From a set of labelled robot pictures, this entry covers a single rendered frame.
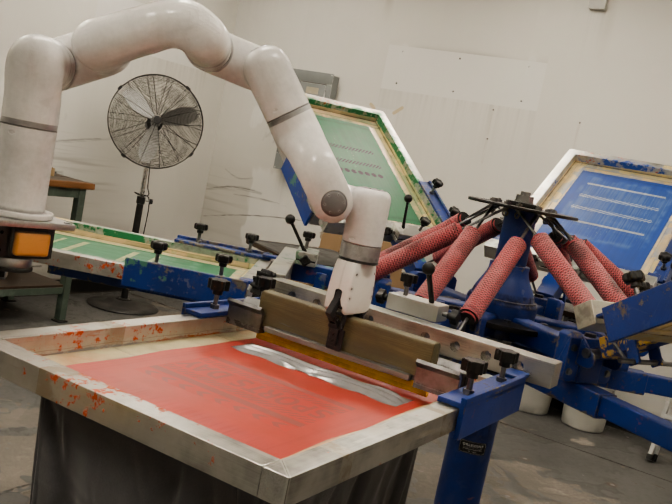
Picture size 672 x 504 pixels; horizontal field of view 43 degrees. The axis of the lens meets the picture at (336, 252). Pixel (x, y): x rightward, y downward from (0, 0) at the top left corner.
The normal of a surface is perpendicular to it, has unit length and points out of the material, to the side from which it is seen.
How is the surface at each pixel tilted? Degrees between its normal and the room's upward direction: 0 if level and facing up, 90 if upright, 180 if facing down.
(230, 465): 90
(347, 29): 90
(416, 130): 90
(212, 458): 90
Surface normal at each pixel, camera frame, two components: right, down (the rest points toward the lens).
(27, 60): -0.02, 0.19
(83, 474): -0.69, 0.02
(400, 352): -0.51, 0.00
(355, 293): 0.78, 0.25
